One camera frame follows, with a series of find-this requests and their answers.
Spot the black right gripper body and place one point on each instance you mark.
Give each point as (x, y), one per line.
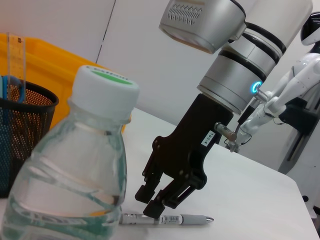
(185, 150)

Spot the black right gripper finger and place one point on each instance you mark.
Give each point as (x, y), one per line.
(170, 195)
(147, 190)

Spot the grey clear ballpoint pen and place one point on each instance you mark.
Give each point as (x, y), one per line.
(190, 219)

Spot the clear green-label water bottle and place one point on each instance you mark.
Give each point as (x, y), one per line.
(70, 162)

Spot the clear plastic ruler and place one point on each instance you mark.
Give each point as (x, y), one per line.
(16, 57)

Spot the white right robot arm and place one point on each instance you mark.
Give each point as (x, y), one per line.
(262, 50)

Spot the black mesh pen holder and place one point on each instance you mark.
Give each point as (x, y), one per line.
(30, 120)

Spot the grey robot stand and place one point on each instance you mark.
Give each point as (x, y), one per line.
(297, 147)

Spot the white humanoid robot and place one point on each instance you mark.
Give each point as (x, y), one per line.
(302, 72)

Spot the yellow plastic bin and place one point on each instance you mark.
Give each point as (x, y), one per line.
(57, 62)

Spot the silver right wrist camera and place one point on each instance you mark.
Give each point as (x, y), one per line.
(200, 25)

